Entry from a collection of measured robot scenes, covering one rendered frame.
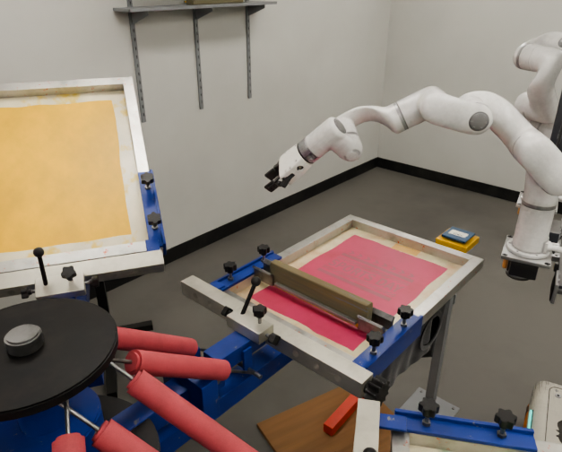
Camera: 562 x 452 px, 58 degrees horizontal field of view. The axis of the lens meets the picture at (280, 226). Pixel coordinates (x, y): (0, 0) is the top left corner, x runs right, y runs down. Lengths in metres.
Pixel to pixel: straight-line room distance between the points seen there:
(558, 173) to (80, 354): 1.25
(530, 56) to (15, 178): 1.74
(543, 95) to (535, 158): 0.45
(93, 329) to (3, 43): 2.19
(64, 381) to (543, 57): 1.63
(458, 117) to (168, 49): 2.40
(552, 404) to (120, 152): 2.02
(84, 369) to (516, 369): 2.54
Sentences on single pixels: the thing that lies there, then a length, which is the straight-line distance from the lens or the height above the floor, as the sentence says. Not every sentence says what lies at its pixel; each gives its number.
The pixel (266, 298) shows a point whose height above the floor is 0.95.
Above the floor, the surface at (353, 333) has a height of 0.95.
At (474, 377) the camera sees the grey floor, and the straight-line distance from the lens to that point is 3.00.
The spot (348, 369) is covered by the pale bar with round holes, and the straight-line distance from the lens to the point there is 1.31.
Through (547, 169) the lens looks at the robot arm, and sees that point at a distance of 1.55.
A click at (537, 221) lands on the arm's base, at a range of 1.69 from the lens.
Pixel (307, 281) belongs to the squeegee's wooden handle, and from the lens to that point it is 1.61.
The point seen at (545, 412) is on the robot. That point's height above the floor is 0.28.
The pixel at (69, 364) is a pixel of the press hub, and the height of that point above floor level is 1.32.
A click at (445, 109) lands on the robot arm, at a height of 1.59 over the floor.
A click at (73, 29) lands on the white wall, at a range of 3.18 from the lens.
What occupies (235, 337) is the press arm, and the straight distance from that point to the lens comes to 1.40.
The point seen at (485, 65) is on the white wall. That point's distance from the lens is 5.13.
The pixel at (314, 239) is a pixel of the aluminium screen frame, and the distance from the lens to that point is 1.98.
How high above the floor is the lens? 1.91
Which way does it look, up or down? 26 degrees down
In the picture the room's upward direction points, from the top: straight up
